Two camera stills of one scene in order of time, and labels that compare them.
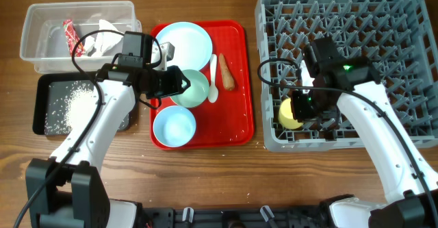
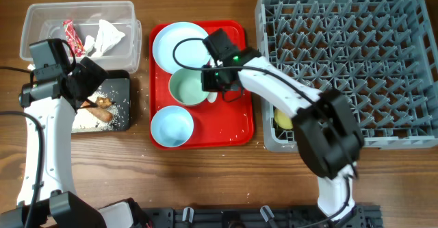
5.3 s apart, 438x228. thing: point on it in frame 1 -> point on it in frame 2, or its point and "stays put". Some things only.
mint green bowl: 196,93 stays put
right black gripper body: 308,107 -> 212,80
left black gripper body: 162,83 -> 87,81
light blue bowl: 174,126 stays put
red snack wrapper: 72,38 stays put
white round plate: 193,46 stays put
